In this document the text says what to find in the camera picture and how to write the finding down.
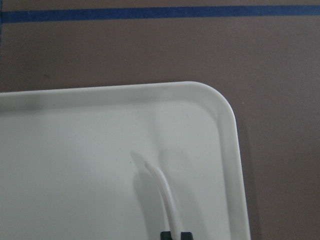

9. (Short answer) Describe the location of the translucent white plastic spoon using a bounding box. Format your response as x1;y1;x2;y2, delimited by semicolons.
144;161;181;240

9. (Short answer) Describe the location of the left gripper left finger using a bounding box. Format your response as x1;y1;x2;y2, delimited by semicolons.
160;231;173;240

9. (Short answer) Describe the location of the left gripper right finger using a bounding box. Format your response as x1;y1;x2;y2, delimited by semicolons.
180;232;193;240

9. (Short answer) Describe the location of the cream bear serving tray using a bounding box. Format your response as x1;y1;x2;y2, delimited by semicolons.
0;81;251;240

